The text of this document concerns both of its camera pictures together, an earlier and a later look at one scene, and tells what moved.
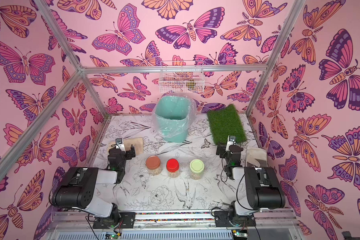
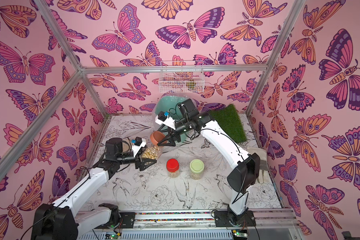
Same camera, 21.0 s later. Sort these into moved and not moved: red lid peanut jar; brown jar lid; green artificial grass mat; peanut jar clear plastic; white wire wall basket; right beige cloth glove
Moved: brown jar lid; peanut jar clear plastic
Not moved: red lid peanut jar; white wire wall basket; green artificial grass mat; right beige cloth glove
